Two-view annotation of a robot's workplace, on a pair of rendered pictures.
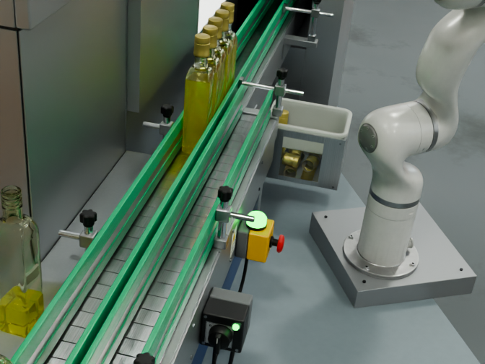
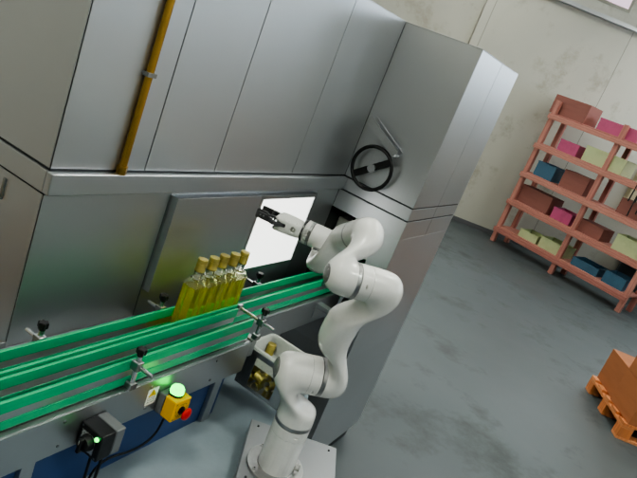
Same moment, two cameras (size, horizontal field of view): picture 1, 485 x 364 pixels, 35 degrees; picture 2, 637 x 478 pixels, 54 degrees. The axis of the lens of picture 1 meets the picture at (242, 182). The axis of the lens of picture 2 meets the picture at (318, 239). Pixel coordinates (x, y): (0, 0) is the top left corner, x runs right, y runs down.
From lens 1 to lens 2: 0.71 m
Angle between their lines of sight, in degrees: 20
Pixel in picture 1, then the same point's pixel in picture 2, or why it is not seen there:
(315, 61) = not seen: hidden behind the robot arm
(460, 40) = (342, 319)
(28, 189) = (18, 292)
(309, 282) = (213, 463)
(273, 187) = (248, 396)
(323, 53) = not seen: hidden behind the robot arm
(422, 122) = (316, 371)
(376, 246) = (266, 455)
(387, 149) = (282, 378)
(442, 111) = (332, 369)
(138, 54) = (159, 254)
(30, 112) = (36, 246)
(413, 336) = not seen: outside the picture
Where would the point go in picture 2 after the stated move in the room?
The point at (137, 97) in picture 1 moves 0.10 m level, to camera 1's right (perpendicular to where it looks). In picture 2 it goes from (150, 282) to (175, 295)
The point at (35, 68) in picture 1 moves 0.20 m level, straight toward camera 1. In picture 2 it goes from (51, 222) to (9, 244)
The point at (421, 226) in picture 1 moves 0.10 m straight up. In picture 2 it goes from (321, 464) to (333, 440)
